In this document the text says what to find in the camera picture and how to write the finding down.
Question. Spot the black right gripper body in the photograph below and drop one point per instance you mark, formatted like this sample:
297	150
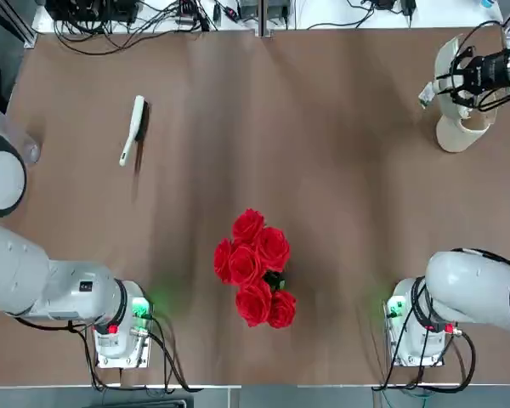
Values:
495	70

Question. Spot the grey-green plastic dustpan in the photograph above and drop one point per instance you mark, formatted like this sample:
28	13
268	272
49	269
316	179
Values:
441	59

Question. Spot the beige hand brush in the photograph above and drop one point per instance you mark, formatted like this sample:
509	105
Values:
136	119

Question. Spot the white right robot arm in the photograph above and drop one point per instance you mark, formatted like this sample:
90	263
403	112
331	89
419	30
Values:
463	289

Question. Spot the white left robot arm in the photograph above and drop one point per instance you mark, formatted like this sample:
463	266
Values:
17	263

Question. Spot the small beige lidded bin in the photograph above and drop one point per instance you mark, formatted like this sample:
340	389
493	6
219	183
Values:
455	136

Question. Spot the black power adapter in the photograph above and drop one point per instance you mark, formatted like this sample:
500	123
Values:
382	3
408	6

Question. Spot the grey ridged electronics box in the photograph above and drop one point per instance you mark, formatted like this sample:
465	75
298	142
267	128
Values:
248	6

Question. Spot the red rose bouquet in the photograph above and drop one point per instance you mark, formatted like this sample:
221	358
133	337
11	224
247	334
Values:
255	263

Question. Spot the black usb hub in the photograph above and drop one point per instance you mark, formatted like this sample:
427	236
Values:
187	13

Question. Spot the flat black electronics box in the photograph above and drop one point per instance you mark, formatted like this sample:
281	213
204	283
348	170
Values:
89	8

